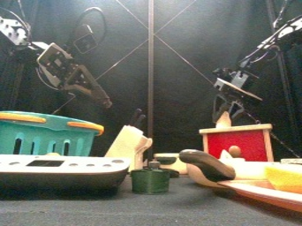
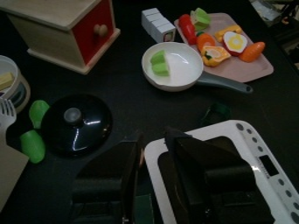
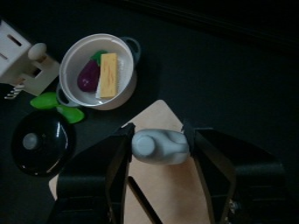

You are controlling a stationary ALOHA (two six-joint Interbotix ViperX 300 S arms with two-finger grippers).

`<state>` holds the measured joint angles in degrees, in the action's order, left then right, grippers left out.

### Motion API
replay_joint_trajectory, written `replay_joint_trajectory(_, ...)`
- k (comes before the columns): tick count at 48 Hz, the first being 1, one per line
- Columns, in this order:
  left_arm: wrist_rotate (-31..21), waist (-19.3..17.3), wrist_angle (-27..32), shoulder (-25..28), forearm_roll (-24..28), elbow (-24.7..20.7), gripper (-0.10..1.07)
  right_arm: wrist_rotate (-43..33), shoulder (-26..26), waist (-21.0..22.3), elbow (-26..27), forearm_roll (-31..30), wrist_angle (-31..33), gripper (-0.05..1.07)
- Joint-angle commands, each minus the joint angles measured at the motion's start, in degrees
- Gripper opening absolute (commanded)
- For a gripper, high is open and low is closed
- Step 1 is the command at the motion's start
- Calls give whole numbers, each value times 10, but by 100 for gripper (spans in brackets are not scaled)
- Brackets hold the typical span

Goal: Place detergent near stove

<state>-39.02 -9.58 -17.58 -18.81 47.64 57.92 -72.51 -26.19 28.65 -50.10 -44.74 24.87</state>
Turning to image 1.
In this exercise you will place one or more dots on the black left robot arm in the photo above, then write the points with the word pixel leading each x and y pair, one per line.
pixel 14 58

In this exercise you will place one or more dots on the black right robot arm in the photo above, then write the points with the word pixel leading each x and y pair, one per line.
pixel 276 38

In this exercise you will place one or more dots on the white toy stove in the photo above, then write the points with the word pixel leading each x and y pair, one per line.
pixel 59 170

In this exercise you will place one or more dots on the white flame shaped toy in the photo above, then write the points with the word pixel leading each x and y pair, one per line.
pixel 224 120

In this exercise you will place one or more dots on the red wooden toy box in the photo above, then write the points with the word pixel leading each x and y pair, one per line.
pixel 244 141

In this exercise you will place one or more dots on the white plastic toy piece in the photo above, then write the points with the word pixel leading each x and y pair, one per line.
pixel 248 169

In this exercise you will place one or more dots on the white toy knife block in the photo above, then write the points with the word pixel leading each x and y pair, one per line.
pixel 130 144

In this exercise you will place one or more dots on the white flat item edge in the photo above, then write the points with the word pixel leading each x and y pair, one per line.
pixel 292 161

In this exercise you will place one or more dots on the yellow sponge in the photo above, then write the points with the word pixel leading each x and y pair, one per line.
pixel 285 178

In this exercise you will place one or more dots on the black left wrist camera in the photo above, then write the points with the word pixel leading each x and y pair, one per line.
pixel 85 39

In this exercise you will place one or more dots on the dark metal frame post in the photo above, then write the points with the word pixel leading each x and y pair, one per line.
pixel 287 88

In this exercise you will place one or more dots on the vertical metal frame pole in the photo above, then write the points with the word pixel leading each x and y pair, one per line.
pixel 150 73

